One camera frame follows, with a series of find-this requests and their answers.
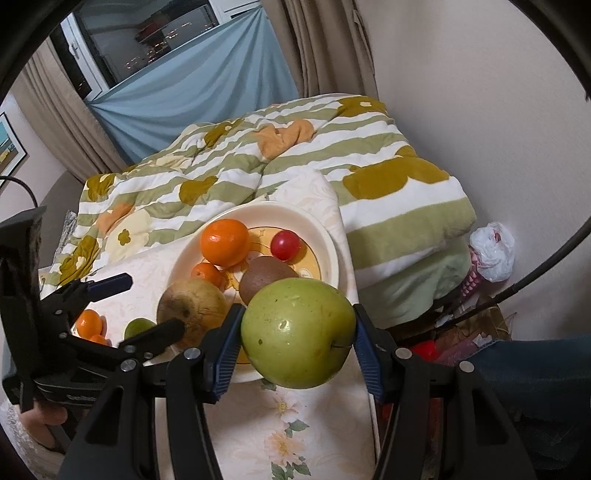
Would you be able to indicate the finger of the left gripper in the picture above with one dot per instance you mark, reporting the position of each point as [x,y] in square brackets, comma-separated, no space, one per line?
[76,295]
[148,344]

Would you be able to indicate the green apple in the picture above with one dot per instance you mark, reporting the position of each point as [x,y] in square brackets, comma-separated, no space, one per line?
[137,326]
[297,333]

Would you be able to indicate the beige curtain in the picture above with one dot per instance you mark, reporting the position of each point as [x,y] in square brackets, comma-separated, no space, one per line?
[61,119]
[325,45]

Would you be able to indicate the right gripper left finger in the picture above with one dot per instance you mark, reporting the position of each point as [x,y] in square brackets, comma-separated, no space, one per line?
[117,440]

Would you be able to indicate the white plastic bag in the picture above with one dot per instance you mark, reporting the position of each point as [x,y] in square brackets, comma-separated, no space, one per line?
[494,246]

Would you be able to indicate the blue hanging cloth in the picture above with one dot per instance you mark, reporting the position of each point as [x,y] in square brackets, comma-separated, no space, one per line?
[228,71]

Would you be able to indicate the reddish yellow apple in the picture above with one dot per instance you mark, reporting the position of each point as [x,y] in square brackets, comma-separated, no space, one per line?
[198,304]

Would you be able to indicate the green striped floral blanket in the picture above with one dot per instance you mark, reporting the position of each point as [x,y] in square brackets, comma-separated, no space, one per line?
[405,219]

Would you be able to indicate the red cherry tomato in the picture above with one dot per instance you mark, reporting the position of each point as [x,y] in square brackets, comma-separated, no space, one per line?
[285,245]

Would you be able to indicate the brown kiwi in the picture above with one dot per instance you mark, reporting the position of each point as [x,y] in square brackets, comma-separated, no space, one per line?
[262,271]

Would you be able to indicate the left beige curtain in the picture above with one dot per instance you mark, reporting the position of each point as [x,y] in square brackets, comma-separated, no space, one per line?
[61,119]

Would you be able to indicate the window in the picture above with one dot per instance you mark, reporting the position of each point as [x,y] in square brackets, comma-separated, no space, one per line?
[103,42]

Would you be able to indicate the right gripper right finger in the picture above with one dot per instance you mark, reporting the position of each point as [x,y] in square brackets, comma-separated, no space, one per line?
[454,404]

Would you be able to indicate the cream cartoon plate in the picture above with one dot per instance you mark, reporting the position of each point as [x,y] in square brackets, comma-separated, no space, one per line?
[316,259]

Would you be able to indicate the floral white tablecloth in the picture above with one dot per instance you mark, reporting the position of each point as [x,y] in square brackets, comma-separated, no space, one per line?
[261,431]

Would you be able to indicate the framed wall picture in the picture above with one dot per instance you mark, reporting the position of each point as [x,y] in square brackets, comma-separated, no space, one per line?
[12,152]

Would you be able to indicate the small tangerine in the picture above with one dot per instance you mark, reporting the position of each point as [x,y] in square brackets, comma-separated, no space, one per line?
[210,273]
[100,339]

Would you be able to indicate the large orange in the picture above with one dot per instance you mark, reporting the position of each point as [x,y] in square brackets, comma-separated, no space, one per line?
[89,324]
[225,242]

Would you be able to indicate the right beige curtain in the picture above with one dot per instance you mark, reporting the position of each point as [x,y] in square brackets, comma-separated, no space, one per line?
[325,45]

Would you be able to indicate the person left hand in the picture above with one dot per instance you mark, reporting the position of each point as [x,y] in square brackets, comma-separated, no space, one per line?
[38,420]

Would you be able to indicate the grey bed headboard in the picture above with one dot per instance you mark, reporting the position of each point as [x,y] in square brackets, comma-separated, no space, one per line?
[63,196]

